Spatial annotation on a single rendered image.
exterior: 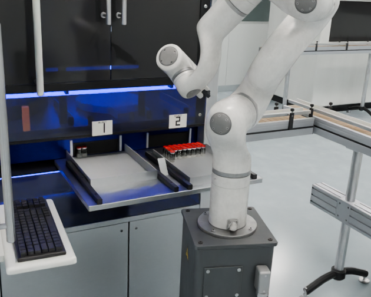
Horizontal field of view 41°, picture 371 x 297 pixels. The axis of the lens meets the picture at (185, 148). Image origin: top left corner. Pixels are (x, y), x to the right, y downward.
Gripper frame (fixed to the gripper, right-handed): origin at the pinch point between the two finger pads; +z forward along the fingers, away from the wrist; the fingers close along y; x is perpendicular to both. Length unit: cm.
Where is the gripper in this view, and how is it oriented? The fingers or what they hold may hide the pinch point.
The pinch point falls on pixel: (202, 89)
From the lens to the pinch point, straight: 177.6
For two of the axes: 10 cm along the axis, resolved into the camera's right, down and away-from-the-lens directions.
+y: 6.1, 6.9, -3.9
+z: 3.5, 2.0, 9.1
